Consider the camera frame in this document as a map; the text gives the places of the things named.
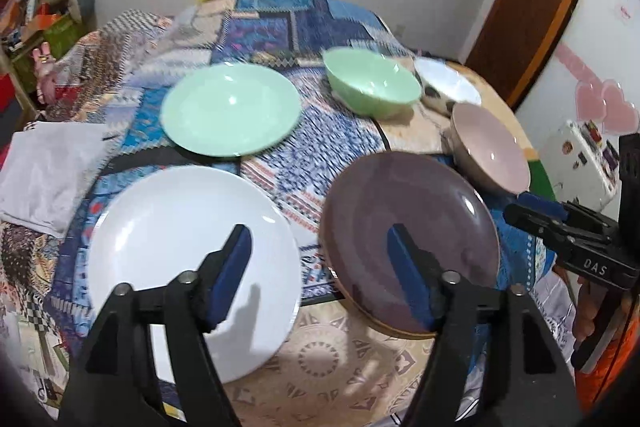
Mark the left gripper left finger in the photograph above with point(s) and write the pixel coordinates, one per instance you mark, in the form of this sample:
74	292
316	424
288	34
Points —
113	382

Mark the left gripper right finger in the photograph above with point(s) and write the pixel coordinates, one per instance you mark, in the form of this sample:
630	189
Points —
526	380

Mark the pink bowl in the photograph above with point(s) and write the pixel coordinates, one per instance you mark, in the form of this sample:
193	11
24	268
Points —
486	151

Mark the dark purple plate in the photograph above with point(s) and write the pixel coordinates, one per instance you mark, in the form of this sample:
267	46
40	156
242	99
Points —
391	225

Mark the white plate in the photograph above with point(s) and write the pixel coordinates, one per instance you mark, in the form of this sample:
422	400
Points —
167	222

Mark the white bowl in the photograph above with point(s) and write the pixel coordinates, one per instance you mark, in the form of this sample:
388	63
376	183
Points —
443	85

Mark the mint green bowl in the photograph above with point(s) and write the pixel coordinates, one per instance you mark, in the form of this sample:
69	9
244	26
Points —
370	84

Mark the mint green plate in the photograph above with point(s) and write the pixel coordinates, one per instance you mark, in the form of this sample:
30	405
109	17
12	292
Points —
230	110

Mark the right hand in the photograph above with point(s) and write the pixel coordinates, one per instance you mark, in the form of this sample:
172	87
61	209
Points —
587	307

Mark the white suitcase with stickers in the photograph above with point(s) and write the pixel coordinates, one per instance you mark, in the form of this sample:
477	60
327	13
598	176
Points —
579	167

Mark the patchwork patterned bed cover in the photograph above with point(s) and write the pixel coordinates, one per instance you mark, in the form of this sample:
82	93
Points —
334	369

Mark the white folded cloth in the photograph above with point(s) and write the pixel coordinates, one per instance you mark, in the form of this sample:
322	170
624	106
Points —
48	169

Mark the pink bunny toy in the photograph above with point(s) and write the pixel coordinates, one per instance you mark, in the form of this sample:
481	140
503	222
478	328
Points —
44	69

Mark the green storage box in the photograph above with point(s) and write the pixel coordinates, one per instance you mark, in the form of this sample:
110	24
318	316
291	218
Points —
61	36

